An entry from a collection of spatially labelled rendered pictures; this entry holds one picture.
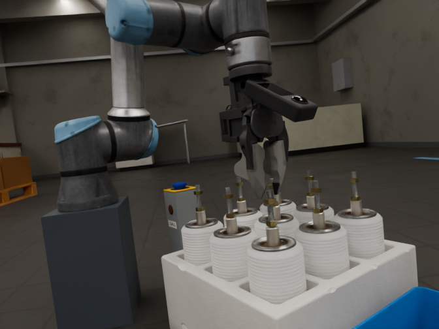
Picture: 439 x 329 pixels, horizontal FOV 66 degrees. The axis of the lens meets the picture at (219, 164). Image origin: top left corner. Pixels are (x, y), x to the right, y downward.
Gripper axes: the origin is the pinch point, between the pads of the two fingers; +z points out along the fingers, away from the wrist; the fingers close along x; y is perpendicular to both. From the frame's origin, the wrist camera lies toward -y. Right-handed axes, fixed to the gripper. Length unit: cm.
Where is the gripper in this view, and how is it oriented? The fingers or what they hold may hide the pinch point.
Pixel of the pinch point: (270, 188)
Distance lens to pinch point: 57.3
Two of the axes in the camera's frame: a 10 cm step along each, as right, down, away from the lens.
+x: -7.9, 1.3, -6.0
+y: -6.1, 0.1, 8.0
